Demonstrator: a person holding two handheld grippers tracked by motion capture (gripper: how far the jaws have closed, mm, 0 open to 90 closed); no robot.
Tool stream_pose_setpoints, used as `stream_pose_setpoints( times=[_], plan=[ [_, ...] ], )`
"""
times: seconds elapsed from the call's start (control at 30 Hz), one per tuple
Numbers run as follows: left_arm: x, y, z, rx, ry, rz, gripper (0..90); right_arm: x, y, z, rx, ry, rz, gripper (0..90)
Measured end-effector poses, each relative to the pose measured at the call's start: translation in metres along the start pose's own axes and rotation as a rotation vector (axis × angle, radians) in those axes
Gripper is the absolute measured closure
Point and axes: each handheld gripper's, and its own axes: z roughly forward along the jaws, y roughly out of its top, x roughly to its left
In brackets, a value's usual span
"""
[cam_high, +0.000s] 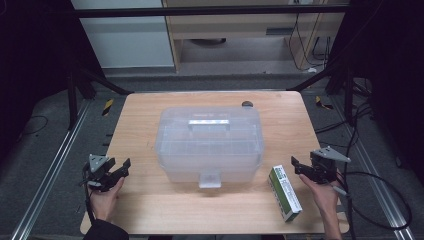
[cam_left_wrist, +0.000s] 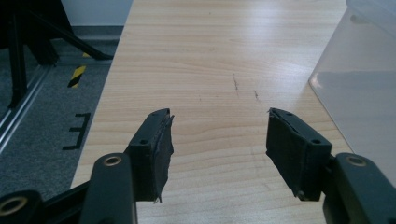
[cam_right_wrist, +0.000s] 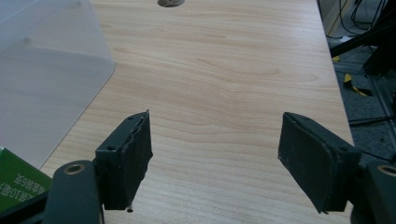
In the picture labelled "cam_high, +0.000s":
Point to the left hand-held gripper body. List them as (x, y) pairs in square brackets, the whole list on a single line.
[(98, 180)]

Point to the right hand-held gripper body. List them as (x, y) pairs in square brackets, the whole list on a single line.
[(325, 170)]

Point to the green and white carton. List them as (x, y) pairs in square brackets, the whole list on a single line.
[(285, 193)]

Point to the clear plastic storage box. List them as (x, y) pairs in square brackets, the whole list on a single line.
[(208, 150)]

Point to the person's left hand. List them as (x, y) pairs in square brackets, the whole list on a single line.
[(105, 203)]

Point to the person's right hand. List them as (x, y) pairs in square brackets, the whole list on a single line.
[(326, 198)]

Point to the grey tape strip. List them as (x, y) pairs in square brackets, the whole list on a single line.
[(340, 209)]

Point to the yellow and black tape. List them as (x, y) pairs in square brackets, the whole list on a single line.
[(320, 102), (107, 107)]

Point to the black metal stand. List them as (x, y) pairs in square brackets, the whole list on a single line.
[(71, 100), (349, 96)]

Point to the dark round cap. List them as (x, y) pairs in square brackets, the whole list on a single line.
[(247, 104)]

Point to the dark curtain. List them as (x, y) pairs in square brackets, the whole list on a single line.
[(393, 66), (30, 66)]

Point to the white cabinet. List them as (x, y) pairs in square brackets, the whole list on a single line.
[(126, 40)]

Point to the light wooden desk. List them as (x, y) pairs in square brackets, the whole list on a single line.
[(233, 25)]

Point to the black horizontal bar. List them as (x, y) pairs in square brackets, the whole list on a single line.
[(200, 11)]

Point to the aluminium floor rail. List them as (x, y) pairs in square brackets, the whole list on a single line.
[(376, 186), (50, 170)]

